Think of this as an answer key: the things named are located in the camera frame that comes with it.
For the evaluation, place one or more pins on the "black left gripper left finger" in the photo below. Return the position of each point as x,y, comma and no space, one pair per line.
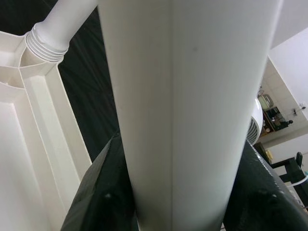
106,192

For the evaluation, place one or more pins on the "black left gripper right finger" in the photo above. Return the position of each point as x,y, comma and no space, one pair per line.
260,199

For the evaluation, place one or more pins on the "white plastic table top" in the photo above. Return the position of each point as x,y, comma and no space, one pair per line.
36,144

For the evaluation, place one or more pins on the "white plastic table leg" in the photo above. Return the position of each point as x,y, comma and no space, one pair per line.
180,96
62,24

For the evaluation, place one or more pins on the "white round fan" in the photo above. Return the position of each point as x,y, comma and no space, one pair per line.
256,120

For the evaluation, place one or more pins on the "wooden shelf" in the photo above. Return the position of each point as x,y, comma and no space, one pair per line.
274,120

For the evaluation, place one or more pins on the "pale green pot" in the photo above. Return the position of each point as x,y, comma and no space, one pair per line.
265,102

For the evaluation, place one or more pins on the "black tablecloth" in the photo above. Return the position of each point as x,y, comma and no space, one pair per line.
89,84

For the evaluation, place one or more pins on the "black furniture frame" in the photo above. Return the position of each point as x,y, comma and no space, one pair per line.
293,166

